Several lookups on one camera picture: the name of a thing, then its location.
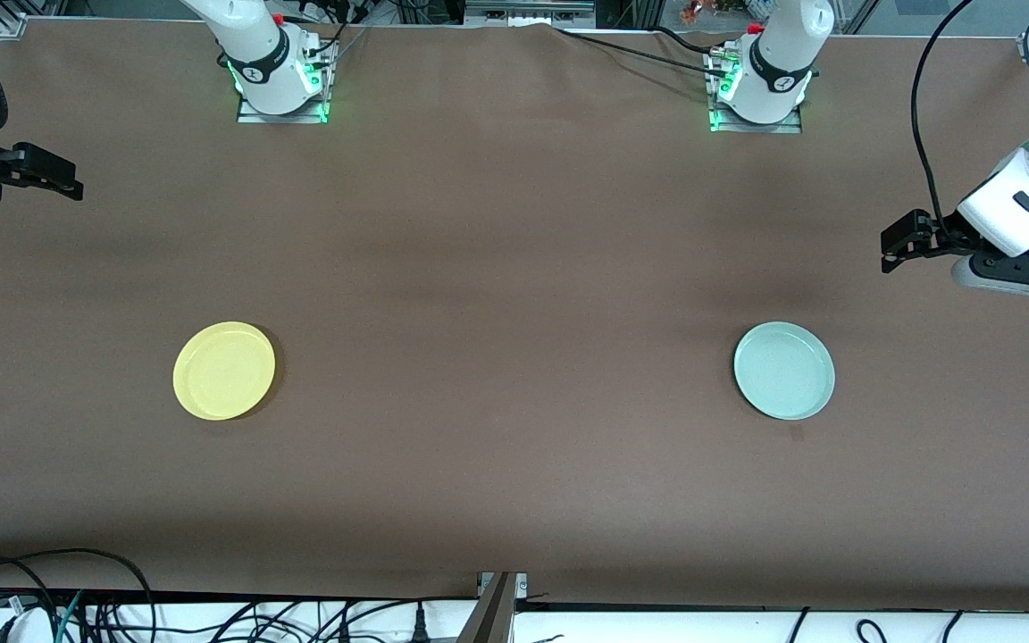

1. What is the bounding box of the pale green plastic plate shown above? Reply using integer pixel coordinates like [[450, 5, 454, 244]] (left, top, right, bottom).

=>
[[733, 321, 836, 421]]

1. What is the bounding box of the yellow plastic plate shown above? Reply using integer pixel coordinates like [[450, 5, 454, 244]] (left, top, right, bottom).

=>
[[173, 321, 276, 421]]

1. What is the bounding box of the silver metal box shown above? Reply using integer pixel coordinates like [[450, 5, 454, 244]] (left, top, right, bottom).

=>
[[465, 0, 596, 28]]

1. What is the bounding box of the aluminium profile bar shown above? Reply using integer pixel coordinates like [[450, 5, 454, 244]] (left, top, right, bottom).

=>
[[456, 572, 529, 643]]

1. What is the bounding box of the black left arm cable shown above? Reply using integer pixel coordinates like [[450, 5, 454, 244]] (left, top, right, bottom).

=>
[[912, 0, 980, 246]]

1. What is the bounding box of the teal cable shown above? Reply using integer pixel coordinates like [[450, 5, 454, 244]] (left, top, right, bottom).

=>
[[54, 589, 87, 643]]

